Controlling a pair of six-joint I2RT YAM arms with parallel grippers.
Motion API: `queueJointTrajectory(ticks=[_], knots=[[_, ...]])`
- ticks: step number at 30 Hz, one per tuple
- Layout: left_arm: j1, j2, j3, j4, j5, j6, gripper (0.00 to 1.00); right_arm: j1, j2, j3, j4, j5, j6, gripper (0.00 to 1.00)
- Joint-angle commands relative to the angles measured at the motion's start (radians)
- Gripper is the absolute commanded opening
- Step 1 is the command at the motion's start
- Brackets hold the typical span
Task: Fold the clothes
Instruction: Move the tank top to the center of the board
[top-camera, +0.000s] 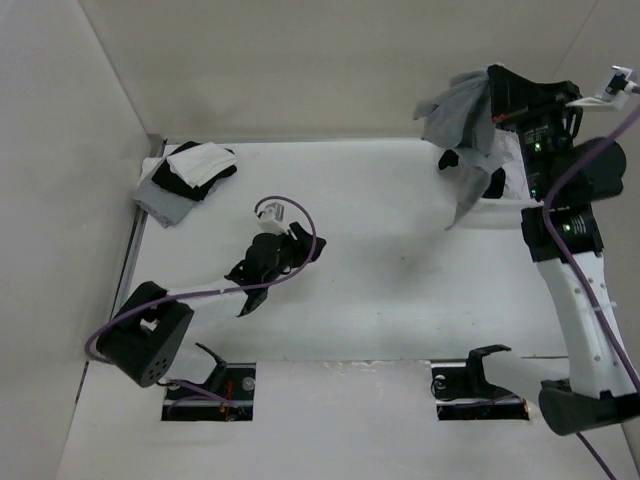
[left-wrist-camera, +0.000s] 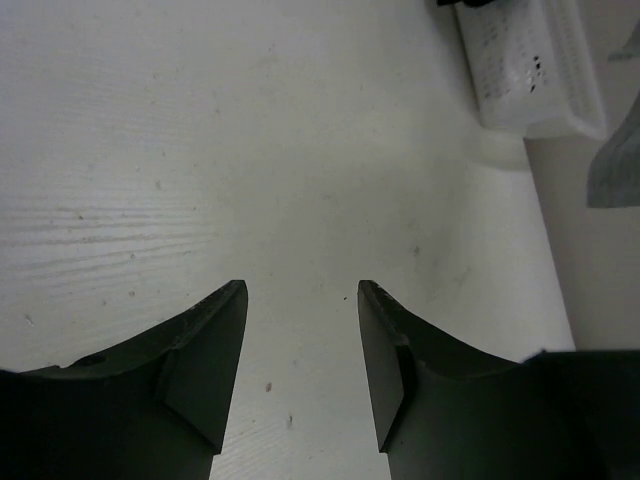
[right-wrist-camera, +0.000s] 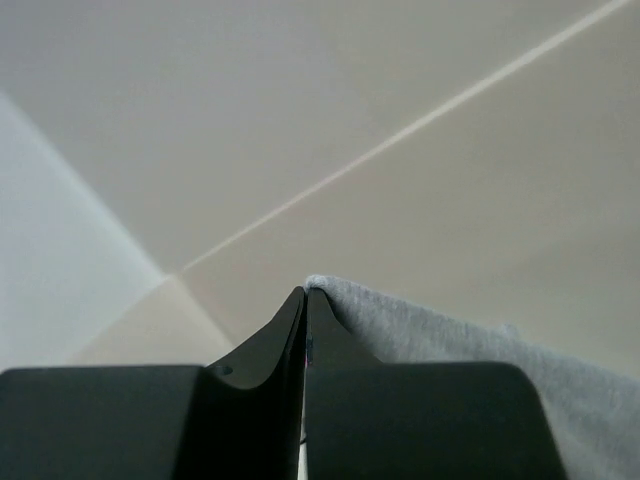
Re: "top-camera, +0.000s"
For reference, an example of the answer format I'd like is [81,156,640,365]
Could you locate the grey tank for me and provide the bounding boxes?
[413,68,506,230]
[131,176,196,228]

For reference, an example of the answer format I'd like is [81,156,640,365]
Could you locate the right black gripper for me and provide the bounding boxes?
[490,65,585,203]

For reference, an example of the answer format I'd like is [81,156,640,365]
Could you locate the black tank top in basket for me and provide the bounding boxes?
[438,150,506,199]

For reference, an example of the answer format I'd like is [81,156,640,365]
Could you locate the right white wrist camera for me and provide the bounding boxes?
[567,65,639,111]

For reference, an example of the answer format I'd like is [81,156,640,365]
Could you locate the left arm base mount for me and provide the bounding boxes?
[161,363,257,422]

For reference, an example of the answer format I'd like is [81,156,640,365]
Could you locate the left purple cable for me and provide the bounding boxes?
[83,195,321,419]

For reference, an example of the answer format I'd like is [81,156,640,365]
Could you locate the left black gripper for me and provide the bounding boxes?
[262,222,324,286]

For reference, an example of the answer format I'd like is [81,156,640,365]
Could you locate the white tank top in basket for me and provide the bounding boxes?
[494,130,528,200]

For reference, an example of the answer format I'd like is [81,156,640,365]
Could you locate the purple cable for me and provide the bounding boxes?
[469,82,640,480]
[83,195,321,419]

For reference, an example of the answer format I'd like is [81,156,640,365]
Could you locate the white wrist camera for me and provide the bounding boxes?
[255,202,288,235]
[567,65,639,111]

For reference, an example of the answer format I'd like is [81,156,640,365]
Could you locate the folded white tank top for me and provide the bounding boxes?
[166,142,236,188]

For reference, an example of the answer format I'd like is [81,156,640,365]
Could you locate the folded grey tank top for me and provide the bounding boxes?
[131,176,196,228]

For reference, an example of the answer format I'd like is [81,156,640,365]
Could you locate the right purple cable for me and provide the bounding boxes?
[469,82,640,480]

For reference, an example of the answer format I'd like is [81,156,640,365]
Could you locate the folded white garment underneath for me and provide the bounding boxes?
[137,157,163,187]

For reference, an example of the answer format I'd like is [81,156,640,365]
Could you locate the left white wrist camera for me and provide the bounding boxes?
[255,202,288,235]

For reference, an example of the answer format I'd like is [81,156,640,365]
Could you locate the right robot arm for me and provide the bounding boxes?
[463,65,639,436]

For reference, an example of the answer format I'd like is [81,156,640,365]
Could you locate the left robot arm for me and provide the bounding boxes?
[95,222,326,399]

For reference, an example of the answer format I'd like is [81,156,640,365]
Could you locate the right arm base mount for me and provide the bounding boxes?
[430,361,530,421]

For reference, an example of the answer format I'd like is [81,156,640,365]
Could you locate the white plastic laundry basket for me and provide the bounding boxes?
[450,142,536,230]

